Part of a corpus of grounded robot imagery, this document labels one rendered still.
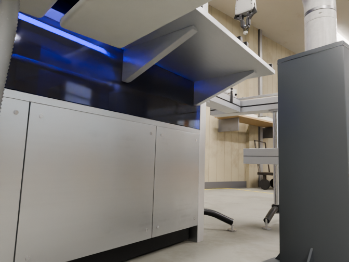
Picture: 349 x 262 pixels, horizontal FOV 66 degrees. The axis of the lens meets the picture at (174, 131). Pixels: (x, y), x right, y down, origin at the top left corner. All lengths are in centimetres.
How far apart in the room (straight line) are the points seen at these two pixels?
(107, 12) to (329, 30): 88
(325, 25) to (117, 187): 103
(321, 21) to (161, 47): 66
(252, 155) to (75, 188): 153
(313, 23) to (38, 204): 120
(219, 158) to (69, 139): 410
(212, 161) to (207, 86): 338
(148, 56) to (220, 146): 399
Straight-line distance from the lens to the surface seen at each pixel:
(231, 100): 209
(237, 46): 109
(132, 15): 74
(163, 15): 73
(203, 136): 152
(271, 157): 214
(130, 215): 114
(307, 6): 135
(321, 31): 127
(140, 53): 107
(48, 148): 91
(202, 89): 145
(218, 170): 487
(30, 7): 85
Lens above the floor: 41
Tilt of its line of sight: 7 degrees up
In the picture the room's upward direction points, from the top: 2 degrees clockwise
